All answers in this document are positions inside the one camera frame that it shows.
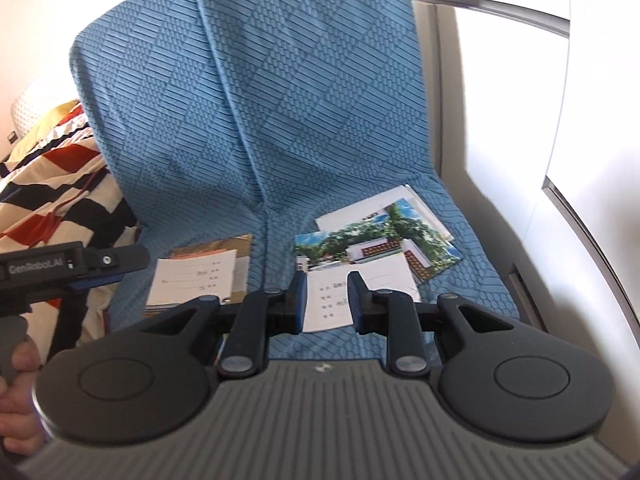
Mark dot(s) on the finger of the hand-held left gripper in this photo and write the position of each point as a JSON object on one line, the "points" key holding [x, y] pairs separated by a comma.
{"points": [[120, 259]]}

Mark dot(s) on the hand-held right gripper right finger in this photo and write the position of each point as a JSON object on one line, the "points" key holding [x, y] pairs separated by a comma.
{"points": [[356, 305]]}

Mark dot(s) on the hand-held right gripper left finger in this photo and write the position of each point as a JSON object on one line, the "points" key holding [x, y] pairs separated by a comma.
{"points": [[298, 302]]}

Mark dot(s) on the tan painting-cover book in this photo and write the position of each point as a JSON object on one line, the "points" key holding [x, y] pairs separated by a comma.
{"points": [[242, 270]]}

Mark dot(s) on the small white labelled notebook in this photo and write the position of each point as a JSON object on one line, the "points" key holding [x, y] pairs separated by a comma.
{"points": [[192, 275]]}

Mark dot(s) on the plain white notebook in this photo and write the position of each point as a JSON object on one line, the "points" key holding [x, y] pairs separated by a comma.
{"points": [[360, 210]]}

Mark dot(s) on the person's left hand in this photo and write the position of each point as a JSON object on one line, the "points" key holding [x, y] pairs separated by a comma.
{"points": [[17, 410]]}

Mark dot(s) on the red black cream striped blanket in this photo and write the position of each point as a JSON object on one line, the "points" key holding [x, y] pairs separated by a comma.
{"points": [[50, 200]]}

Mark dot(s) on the white dotted pillow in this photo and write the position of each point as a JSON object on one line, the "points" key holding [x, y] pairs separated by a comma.
{"points": [[35, 105]]}

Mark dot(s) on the blue textured sofa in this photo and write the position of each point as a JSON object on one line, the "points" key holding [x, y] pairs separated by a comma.
{"points": [[300, 110]]}

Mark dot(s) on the wall socket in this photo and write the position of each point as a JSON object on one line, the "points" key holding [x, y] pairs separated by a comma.
{"points": [[11, 136]]}

